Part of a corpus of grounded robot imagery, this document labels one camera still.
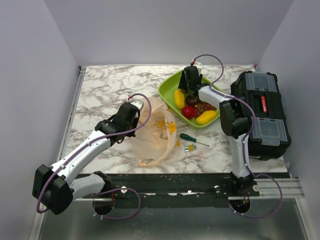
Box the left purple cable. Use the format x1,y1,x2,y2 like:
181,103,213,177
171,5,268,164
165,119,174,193
36,93,153,220

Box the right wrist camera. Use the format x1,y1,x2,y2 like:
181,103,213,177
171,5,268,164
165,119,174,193
193,61,203,75

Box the dark red fake fruit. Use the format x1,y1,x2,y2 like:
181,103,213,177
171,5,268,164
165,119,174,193
185,95,200,108

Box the black plastic toolbox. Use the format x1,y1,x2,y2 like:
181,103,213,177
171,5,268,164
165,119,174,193
230,71,292,161

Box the green handled screwdriver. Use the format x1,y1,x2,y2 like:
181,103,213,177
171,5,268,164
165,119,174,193
179,133,209,147

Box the yellow fake mango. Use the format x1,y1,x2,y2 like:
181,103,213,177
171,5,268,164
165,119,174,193
195,110,217,126

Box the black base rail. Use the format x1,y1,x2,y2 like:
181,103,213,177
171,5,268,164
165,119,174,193
84,173,259,209

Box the red fake grapes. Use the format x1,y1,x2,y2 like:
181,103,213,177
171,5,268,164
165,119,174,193
195,102,217,118

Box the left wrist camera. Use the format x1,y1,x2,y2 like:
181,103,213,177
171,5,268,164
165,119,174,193
128,99,144,111

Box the hex key set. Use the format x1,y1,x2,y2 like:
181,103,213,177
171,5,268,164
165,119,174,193
184,144,197,152

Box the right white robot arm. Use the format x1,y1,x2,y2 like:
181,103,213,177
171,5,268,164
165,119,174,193
178,65,254,196

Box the yellow fake fruit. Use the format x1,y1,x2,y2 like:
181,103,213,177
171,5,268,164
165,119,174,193
173,89,185,110

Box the green plastic tray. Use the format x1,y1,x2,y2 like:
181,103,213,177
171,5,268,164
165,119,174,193
158,70,220,130

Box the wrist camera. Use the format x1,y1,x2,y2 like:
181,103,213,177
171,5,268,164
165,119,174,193
128,99,144,111
193,61,203,75

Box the translucent orange plastic bag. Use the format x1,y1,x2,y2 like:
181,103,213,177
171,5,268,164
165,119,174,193
131,97,180,168

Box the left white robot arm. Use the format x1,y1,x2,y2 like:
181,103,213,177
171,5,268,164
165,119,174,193
32,100,144,215

